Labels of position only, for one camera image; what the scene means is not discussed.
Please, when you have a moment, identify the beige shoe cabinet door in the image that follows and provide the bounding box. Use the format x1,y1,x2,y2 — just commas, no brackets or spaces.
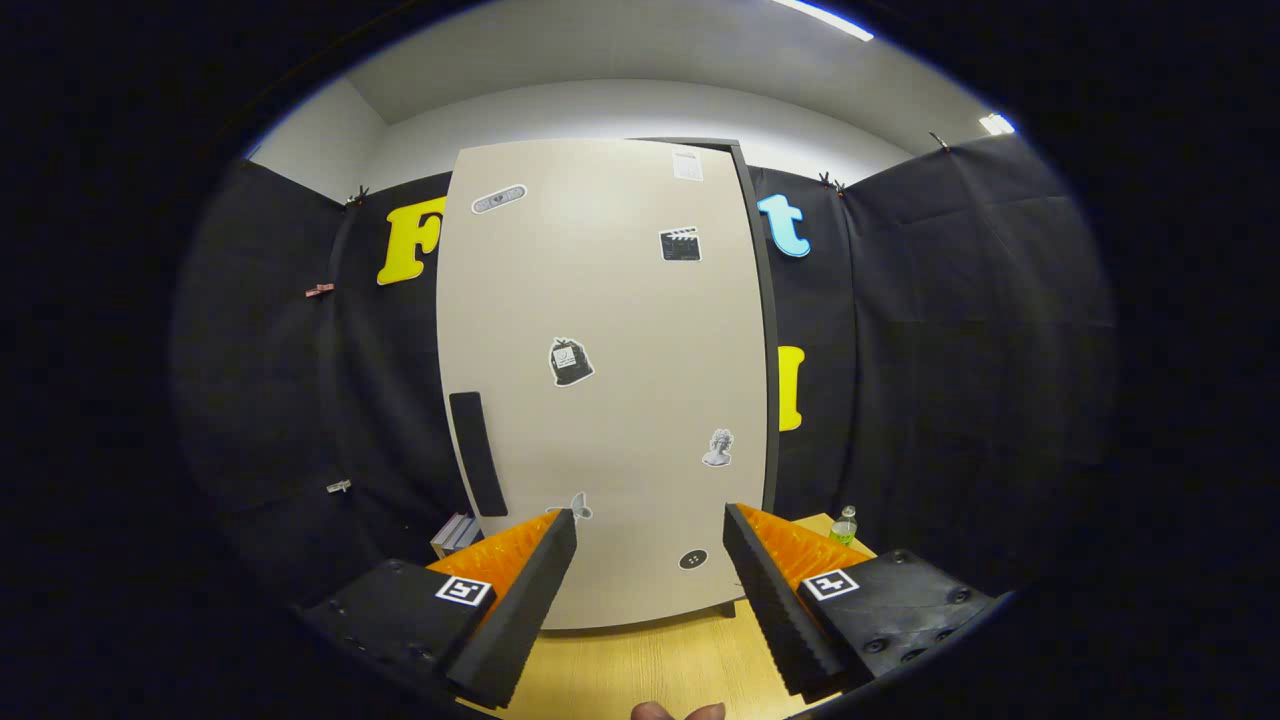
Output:
437,138,771,631

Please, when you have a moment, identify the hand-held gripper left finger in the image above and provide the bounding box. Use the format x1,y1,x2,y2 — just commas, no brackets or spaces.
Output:
300,508,579,709

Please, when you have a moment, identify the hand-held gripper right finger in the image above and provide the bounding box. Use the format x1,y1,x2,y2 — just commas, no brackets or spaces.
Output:
722,502,1003,699

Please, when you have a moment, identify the black backdrop cloth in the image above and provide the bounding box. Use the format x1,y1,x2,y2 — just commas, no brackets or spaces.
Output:
170,130,1116,611

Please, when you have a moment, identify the grey shoe cabinet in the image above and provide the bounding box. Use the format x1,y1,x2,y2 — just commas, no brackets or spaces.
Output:
635,137,782,617

